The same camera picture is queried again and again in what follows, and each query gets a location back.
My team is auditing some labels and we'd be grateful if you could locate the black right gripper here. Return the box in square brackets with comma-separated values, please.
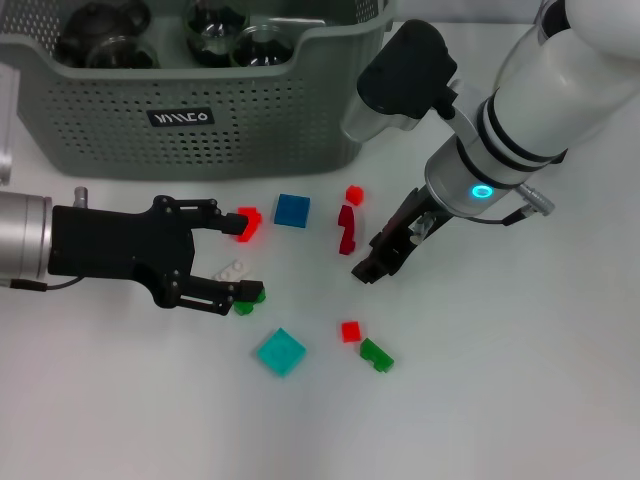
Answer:
[350, 188, 452, 287]

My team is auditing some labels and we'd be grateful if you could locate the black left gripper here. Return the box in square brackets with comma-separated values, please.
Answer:
[46, 194, 266, 318]

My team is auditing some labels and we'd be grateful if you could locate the dark red brick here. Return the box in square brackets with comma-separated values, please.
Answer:
[337, 204, 359, 255]

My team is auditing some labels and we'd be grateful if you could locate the green brick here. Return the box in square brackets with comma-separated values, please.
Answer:
[359, 337, 396, 375]
[233, 289, 267, 317]

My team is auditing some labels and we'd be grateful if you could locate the glass teacup black holder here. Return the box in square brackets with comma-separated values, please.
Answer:
[230, 24, 296, 69]
[85, 33, 161, 70]
[182, 0, 251, 66]

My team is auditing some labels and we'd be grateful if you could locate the grey-green perforated storage bin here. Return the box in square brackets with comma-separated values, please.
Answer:
[0, 0, 401, 180]

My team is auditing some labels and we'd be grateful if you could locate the white brick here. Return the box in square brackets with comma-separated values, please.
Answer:
[211, 258, 254, 284]

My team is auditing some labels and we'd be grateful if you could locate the bright red slope brick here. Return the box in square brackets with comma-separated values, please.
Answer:
[236, 206, 264, 244]

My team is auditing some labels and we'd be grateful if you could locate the blue square plate brick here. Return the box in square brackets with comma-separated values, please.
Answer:
[273, 193, 312, 229]

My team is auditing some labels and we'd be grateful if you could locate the teal square plate brick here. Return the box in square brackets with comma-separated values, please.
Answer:
[256, 327, 308, 379]

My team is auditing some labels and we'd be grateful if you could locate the dark clay teapot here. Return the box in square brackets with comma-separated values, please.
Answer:
[53, 0, 154, 69]

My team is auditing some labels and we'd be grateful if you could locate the right gripper silver cable plug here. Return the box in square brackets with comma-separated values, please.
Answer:
[409, 182, 557, 246]

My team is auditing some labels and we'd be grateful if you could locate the left gripper grey cable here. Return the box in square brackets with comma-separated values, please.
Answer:
[0, 276, 85, 292]

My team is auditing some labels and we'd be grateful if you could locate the glass pitcher black handle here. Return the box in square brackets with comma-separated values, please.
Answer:
[497, 0, 571, 101]

